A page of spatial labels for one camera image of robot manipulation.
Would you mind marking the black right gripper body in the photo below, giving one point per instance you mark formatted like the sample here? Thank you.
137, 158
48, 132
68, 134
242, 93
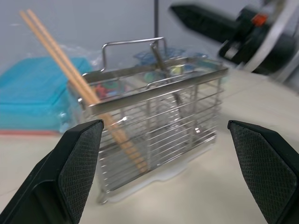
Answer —
243, 35

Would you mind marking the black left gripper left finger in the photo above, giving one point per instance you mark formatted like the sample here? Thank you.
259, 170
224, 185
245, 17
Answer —
53, 177

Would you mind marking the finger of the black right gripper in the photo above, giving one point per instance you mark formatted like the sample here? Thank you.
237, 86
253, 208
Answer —
205, 21

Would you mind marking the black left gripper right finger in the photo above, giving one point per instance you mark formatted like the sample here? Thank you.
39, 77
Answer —
266, 168

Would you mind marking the metal spoon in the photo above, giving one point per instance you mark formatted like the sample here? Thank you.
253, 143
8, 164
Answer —
158, 57

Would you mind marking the dark vertical pole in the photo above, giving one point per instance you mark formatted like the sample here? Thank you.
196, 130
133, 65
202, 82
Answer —
156, 16

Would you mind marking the orange flat board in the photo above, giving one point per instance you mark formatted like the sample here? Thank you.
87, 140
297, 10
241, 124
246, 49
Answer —
25, 132

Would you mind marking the teal plastic storage box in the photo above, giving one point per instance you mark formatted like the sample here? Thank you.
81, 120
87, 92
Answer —
32, 93

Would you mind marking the white plastic drip tray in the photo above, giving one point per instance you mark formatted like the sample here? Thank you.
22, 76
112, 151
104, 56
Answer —
172, 171

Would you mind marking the red and blue toy pieces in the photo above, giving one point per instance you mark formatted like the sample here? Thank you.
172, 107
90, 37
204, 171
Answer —
106, 88

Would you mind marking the wooden chopstick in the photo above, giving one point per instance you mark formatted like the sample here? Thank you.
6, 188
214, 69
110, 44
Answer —
53, 56
61, 54

